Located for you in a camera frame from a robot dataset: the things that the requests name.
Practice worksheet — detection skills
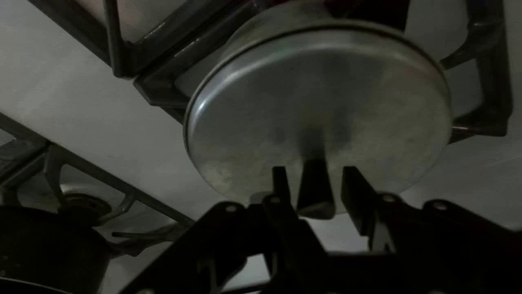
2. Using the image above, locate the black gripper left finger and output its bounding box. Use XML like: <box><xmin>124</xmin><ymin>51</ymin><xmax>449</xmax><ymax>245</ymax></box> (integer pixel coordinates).
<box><xmin>273</xmin><ymin>167</ymin><xmax>292</xmax><ymax>204</ymax></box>

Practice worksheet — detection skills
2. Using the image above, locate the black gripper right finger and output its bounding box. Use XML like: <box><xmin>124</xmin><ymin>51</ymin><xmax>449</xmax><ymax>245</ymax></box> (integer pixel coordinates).
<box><xmin>341</xmin><ymin>167</ymin><xmax>380</xmax><ymax>236</ymax></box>

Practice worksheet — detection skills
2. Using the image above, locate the steel lid with black knob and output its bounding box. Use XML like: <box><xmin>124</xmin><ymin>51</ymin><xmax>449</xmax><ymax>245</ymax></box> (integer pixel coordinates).
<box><xmin>185</xmin><ymin>22</ymin><xmax>452</xmax><ymax>213</ymax></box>

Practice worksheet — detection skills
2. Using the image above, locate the right black burner grate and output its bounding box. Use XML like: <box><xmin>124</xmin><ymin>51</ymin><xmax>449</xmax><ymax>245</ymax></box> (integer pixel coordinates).
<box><xmin>0</xmin><ymin>115</ymin><xmax>195</xmax><ymax>257</ymax></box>

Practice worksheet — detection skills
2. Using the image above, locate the black burner grate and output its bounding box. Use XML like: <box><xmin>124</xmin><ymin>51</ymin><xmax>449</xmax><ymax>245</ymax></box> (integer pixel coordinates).
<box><xmin>0</xmin><ymin>115</ymin><xmax>195</xmax><ymax>257</ymax></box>
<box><xmin>31</xmin><ymin>0</ymin><xmax>513</xmax><ymax>144</ymax></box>

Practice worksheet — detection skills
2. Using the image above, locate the left black burner grate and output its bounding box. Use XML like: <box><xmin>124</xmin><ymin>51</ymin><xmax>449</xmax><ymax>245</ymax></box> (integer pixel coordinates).
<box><xmin>31</xmin><ymin>0</ymin><xmax>513</xmax><ymax>144</ymax></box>

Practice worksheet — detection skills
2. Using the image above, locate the white gas stove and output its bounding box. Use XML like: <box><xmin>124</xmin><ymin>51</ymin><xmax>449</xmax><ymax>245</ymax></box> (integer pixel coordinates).
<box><xmin>0</xmin><ymin>0</ymin><xmax>522</xmax><ymax>294</ymax></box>

